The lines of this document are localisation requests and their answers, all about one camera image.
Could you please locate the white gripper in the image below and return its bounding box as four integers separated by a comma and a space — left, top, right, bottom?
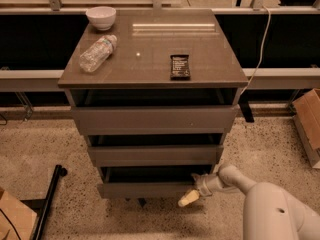
178, 173, 219, 207

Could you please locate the grey bottom drawer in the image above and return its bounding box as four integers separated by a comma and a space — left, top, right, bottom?
97, 165, 212, 199

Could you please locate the grey drawer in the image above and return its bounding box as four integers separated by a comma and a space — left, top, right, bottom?
97, 165, 212, 199
71, 106, 237, 135
88, 145, 223, 167

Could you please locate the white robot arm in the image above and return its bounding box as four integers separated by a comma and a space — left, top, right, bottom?
178, 164, 320, 240

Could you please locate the grey middle drawer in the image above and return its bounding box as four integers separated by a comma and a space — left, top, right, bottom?
88, 145, 223, 167

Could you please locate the grey top drawer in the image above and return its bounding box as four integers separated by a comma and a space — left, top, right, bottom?
71, 106, 237, 135

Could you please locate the grey drawer cabinet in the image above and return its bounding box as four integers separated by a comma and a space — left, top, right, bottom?
57, 8, 249, 195

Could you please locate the black snack bar packet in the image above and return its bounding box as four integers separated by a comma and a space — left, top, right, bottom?
170, 54, 191, 80

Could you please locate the cardboard box right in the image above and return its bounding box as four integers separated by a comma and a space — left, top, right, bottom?
293, 88, 320, 169

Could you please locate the cardboard box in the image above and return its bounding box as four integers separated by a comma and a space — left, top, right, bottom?
0, 188, 37, 240
293, 88, 320, 169

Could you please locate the black metal stand leg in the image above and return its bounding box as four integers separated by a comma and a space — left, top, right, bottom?
23, 165, 68, 240

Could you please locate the clear plastic water bottle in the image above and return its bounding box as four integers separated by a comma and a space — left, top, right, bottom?
79, 35, 117, 73

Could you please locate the cardboard box lower left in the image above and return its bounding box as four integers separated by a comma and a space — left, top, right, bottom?
0, 188, 37, 240

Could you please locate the white ceramic bowl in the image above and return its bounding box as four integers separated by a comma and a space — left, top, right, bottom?
86, 6, 116, 30

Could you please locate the black bracket under rail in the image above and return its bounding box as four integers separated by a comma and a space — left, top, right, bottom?
238, 92, 254, 123

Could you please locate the white hanging cable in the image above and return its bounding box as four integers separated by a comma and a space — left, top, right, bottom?
239, 5, 272, 96

